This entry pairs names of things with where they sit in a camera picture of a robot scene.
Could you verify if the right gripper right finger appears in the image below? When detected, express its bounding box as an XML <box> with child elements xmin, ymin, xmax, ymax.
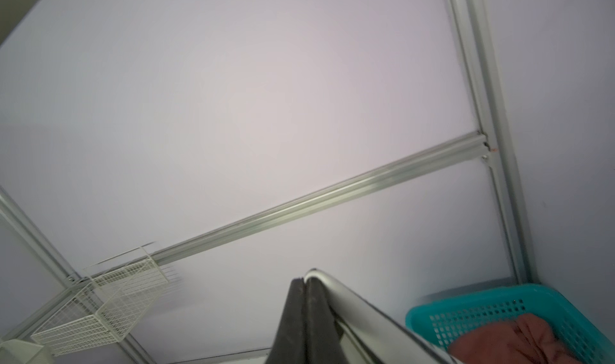
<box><xmin>305</xmin><ymin>278</ymin><xmax>348</xmax><ymax>364</ymax></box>

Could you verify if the black white striped tank top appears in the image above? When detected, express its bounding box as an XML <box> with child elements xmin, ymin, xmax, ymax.
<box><xmin>304</xmin><ymin>269</ymin><xmax>460</xmax><ymax>363</ymax></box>

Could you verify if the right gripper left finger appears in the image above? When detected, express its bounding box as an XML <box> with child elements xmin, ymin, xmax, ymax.
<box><xmin>266</xmin><ymin>279</ymin><xmax>307</xmax><ymax>364</ymax></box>

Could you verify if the white wire wall basket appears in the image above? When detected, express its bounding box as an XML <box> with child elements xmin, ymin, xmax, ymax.
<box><xmin>31</xmin><ymin>246</ymin><xmax>170</xmax><ymax>356</ymax></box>

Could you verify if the aluminium enclosure frame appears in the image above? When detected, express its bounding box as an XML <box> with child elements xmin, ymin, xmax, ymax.
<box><xmin>1</xmin><ymin>0</ymin><xmax>518</xmax><ymax>363</ymax></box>

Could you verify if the dusty red tank top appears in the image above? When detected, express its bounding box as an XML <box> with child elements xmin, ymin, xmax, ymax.
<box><xmin>448</xmin><ymin>314</ymin><xmax>579</xmax><ymax>363</ymax></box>

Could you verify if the teal plastic basket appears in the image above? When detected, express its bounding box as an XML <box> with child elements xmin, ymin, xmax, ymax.
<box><xmin>405</xmin><ymin>284</ymin><xmax>614</xmax><ymax>363</ymax></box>

